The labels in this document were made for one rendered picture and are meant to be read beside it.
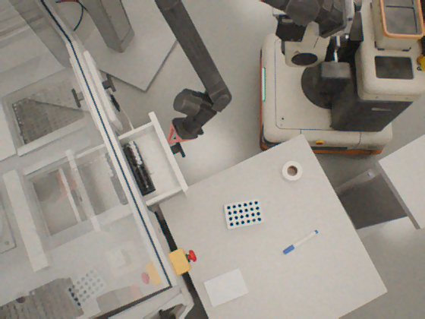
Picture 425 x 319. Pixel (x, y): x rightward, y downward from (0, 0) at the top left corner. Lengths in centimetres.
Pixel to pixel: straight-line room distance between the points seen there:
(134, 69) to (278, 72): 86
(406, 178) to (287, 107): 75
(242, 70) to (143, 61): 59
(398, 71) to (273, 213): 72
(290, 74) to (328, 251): 102
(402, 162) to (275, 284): 64
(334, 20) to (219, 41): 141
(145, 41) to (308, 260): 165
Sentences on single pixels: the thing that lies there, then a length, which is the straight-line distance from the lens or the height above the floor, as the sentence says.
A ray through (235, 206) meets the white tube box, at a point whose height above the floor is 76.
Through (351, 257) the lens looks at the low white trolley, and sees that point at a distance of 145.
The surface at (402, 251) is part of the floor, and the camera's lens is 234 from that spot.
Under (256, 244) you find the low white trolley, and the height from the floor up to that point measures 76.
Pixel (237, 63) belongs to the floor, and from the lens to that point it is 243.
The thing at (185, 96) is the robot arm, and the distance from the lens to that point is 113.
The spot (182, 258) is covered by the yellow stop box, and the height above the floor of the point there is 91.
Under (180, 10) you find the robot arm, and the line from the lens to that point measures 99.
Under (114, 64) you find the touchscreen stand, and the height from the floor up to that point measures 4.
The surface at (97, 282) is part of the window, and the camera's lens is 57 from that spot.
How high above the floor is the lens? 214
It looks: 75 degrees down
